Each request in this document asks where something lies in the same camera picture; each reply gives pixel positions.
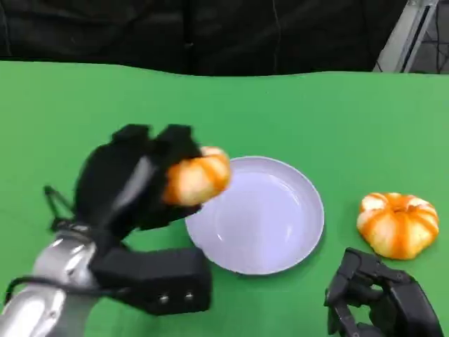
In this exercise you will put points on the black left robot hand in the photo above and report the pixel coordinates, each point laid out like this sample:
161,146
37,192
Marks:
105,189

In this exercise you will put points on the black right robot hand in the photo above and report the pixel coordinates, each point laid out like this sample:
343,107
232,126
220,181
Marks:
400,302

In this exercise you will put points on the orange white toy bread roll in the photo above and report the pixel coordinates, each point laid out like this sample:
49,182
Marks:
200,175
398,228

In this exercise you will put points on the lilac plate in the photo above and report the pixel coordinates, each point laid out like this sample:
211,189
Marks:
259,217

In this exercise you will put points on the black backdrop curtain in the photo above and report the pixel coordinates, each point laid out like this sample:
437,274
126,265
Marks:
175,31

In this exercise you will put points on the green table cloth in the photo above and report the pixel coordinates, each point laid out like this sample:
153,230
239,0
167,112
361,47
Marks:
280,116

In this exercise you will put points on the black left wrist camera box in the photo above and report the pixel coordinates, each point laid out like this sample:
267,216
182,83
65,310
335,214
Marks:
158,277

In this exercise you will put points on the grey metal frame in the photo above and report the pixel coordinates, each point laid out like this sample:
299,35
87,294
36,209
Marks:
407,35

